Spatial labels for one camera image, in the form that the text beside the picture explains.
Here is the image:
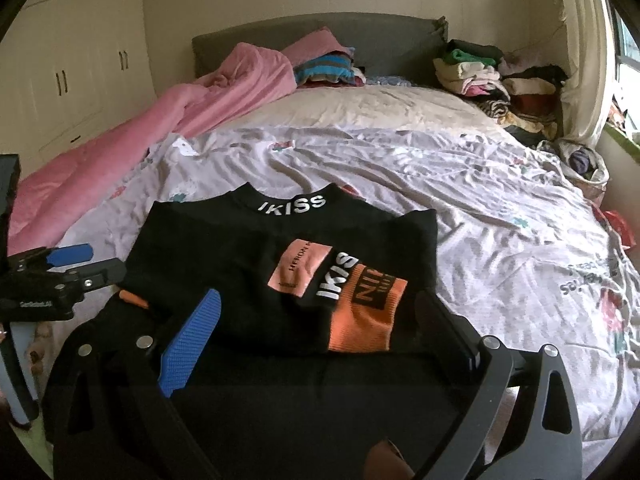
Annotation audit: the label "black orange IKISS sweater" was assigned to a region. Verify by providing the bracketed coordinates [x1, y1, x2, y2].
[41, 181, 482, 480]

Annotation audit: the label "striped blue folded clothes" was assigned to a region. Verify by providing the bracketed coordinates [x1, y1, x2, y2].
[294, 52, 366, 87]

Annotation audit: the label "bag with purple clothes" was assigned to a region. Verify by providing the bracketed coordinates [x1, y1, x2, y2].
[536, 139, 610, 206]

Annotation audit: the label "pile of folded clothes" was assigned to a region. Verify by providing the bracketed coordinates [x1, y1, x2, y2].
[433, 39, 568, 148]

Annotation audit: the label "pink blanket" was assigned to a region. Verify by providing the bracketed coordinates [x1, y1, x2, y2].
[8, 42, 296, 255]

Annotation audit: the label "cream wardrobe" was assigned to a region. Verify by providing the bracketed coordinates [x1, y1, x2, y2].
[1, 0, 156, 176]

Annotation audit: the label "white patterned bed sheet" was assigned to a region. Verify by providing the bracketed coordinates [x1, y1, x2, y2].
[52, 83, 639, 470]

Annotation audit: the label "red item at bedside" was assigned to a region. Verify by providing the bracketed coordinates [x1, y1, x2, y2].
[594, 208, 637, 252]

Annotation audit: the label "grey headboard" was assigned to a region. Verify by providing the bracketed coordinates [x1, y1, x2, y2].
[191, 12, 448, 87]

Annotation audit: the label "cream curtain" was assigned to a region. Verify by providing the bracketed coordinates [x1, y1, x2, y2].
[561, 0, 616, 148]

